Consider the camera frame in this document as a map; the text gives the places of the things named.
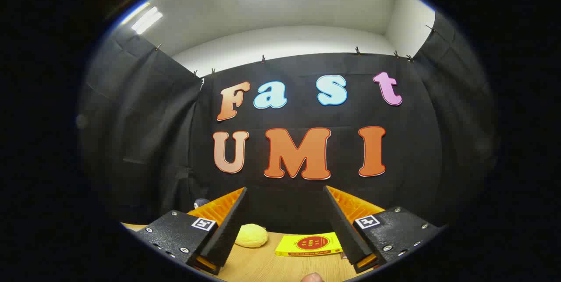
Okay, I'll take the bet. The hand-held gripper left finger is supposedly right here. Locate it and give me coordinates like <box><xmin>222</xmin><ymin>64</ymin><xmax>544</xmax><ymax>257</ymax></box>
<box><xmin>134</xmin><ymin>187</ymin><xmax>249</xmax><ymax>276</ymax></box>

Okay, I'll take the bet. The yellow book red circle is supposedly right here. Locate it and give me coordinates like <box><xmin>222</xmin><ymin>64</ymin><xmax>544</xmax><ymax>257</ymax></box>
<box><xmin>275</xmin><ymin>232</ymin><xmax>343</xmax><ymax>257</ymax></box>

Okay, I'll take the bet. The black backdrop cloth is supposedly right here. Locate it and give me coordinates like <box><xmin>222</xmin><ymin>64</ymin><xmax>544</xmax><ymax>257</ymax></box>
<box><xmin>79</xmin><ymin>10</ymin><xmax>498</xmax><ymax>235</ymax></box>

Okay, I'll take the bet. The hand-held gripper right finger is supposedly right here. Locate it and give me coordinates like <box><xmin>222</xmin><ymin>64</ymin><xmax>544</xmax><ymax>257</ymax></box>
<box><xmin>323</xmin><ymin>185</ymin><xmax>442</xmax><ymax>274</ymax></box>

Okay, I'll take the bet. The yellow plush ball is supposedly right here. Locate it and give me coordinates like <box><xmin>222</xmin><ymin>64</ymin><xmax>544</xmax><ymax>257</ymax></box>
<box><xmin>235</xmin><ymin>224</ymin><xmax>269</xmax><ymax>248</ymax></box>

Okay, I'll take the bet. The ceiling light panel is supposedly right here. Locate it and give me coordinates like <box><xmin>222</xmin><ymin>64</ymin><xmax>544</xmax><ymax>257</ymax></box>
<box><xmin>131</xmin><ymin>7</ymin><xmax>163</xmax><ymax>35</ymax></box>

